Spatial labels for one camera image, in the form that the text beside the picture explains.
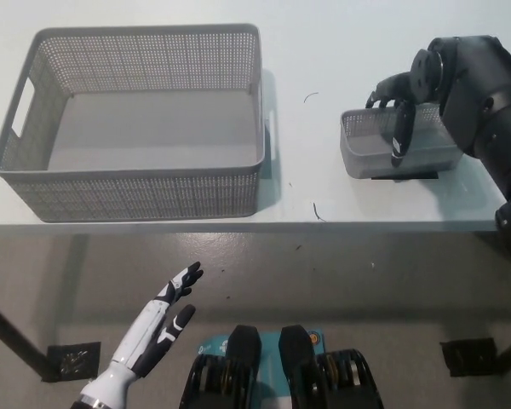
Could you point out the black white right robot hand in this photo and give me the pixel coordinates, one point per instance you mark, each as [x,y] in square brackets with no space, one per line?
[402,128]

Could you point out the thin black thread scrap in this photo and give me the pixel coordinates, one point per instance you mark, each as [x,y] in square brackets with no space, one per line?
[315,211]
[308,97]

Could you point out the small grey perforated basket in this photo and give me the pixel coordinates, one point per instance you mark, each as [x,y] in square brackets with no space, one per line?
[366,147]

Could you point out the large grey perforated basket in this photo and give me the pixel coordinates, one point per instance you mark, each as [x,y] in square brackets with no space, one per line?
[132,196]

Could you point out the black tape patch on table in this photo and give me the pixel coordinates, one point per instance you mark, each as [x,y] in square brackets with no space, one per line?
[413,175]

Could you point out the robot lower body feet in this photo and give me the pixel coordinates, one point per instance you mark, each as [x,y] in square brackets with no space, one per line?
[294,366]

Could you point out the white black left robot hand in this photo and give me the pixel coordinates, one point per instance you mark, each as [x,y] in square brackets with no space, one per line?
[149,336]

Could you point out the black floor tape patch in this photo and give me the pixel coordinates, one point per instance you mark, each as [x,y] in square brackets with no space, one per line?
[74,360]
[468,358]

